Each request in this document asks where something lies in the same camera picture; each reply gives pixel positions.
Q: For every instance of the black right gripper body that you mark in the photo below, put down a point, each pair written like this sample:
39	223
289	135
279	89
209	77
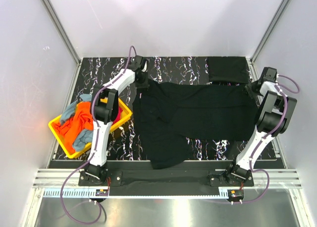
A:
251	91

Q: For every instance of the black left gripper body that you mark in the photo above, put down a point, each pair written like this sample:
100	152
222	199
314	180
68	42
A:
142	83

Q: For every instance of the black t-shirt with blue logo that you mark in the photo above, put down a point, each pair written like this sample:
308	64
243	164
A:
166	115

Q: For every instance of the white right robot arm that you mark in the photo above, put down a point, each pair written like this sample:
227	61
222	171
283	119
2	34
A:
273	118

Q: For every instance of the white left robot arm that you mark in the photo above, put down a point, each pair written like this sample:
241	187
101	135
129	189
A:
104	110

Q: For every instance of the folded black t-shirt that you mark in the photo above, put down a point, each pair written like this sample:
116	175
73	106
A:
228	69

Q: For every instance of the yellow plastic bin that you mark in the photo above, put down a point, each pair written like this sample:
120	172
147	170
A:
85	137

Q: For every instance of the red t-shirt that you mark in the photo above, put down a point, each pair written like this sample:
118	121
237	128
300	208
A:
118	118

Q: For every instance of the orange t-shirt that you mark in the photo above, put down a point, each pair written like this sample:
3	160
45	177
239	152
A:
73	126

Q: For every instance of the light blue grey t-shirt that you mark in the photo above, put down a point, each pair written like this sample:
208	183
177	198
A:
71	108

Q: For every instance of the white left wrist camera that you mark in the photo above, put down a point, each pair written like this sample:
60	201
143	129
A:
145	66

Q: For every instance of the aluminium frame post right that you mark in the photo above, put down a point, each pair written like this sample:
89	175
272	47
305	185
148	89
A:
269	30

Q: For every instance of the aluminium frame post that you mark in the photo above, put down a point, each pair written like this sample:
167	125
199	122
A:
269	30
60	29

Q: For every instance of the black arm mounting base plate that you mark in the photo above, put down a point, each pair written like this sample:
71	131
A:
156	177

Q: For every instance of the aluminium frame post left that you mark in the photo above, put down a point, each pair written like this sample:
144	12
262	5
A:
60	29

